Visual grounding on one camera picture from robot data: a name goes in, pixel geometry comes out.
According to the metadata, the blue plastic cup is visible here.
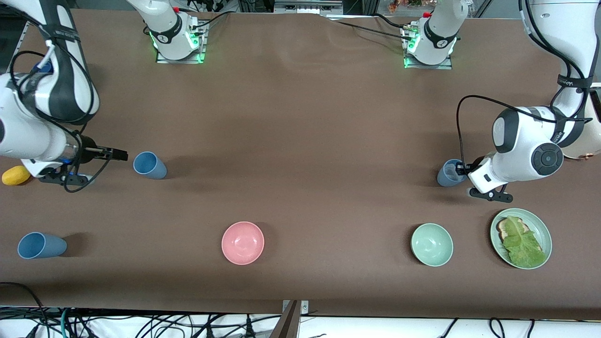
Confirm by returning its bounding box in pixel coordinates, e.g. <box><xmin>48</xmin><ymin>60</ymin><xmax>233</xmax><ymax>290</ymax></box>
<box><xmin>133</xmin><ymin>151</ymin><xmax>168</xmax><ymax>180</ymax></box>
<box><xmin>437</xmin><ymin>159</ymin><xmax>470</xmax><ymax>188</ymax></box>
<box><xmin>17</xmin><ymin>232</ymin><xmax>68</xmax><ymax>260</ymax></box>

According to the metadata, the yellow lemon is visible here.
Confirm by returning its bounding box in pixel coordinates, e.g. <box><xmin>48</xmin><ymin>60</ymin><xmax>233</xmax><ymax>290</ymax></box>
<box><xmin>1</xmin><ymin>165</ymin><xmax>32</xmax><ymax>186</ymax></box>

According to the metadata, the toasted bread slice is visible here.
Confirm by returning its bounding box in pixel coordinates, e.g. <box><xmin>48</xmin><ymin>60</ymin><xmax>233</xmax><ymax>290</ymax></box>
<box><xmin>496</xmin><ymin>217</ymin><xmax>545</xmax><ymax>256</ymax></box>

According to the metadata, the green lettuce leaf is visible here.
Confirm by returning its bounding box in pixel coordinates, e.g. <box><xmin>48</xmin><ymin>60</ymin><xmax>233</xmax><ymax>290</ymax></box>
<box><xmin>502</xmin><ymin>216</ymin><xmax>548</xmax><ymax>268</ymax></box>

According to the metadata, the mint green bowl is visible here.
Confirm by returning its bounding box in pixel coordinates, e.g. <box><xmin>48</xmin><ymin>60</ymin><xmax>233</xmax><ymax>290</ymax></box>
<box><xmin>411</xmin><ymin>223</ymin><xmax>454</xmax><ymax>267</ymax></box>

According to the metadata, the mint green plate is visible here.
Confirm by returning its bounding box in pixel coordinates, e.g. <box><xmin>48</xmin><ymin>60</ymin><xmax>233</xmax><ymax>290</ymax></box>
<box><xmin>490</xmin><ymin>208</ymin><xmax>553</xmax><ymax>270</ymax></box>

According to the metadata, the cream white toaster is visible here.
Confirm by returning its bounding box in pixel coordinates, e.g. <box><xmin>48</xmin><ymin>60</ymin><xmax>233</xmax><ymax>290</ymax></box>
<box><xmin>561</xmin><ymin>84</ymin><xmax>601</xmax><ymax>161</ymax></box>

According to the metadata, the pink bowl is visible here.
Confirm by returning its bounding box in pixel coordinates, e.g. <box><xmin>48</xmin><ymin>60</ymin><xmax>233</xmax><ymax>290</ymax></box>
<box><xmin>221</xmin><ymin>221</ymin><xmax>265</xmax><ymax>266</ymax></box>

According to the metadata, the brown table cover sheet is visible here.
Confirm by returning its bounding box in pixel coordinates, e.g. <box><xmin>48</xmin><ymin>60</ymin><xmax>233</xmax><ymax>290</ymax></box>
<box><xmin>0</xmin><ymin>8</ymin><xmax>601</xmax><ymax>321</ymax></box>

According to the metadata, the grey power strip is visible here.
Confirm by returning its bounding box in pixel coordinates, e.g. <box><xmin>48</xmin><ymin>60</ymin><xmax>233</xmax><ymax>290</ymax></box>
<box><xmin>274</xmin><ymin>0</ymin><xmax>345</xmax><ymax>15</ymax></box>

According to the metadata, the dark metal stand bar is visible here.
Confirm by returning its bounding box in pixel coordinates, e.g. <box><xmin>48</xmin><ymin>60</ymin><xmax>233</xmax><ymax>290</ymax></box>
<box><xmin>270</xmin><ymin>300</ymin><xmax>301</xmax><ymax>338</ymax></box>

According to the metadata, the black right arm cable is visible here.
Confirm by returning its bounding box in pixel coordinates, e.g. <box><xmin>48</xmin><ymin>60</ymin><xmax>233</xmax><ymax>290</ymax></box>
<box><xmin>9</xmin><ymin>19</ymin><xmax>114</xmax><ymax>194</ymax></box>

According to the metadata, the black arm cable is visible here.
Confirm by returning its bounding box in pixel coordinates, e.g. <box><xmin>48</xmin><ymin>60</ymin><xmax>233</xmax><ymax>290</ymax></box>
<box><xmin>9</xmin><ymin>19</ymin><xmax>114</xmax><ymax>194</ymax></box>
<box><xmin>456</xmin><ymin>0</ymin><xmax>594</xmax><ymax>172</ymax></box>

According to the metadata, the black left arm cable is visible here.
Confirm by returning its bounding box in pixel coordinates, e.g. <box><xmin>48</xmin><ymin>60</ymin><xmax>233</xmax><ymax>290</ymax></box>
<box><xmin>456</xmin><ymin>0</ymin><xmax>594</xmax><ymax>172</ymax></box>

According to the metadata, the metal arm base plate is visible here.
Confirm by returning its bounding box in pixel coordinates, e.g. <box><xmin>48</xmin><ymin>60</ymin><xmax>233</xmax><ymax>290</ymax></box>
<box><xmin>403</xmin><ymin>24</ymin><xmax>454</xmax><ymax>70</ymax></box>
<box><xmin>155</xmin><ymin>20</ymin><xmax>207</xmax><ymax>64</ymax></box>

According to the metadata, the black base cable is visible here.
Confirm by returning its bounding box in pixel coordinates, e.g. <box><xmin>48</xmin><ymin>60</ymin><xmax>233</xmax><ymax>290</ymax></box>
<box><xmin>334</xmin><ymin>20</ymin><xmax>415</xmax><ymax>41</ymax></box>
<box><xmin>373</xmin><ymin>13</ymin><xmax>415</xmax><ymax>31</ymax></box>
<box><xmin>192</xmin><ymin>10</ymin><xmax>231</xmax><ymax>31</ymax></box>

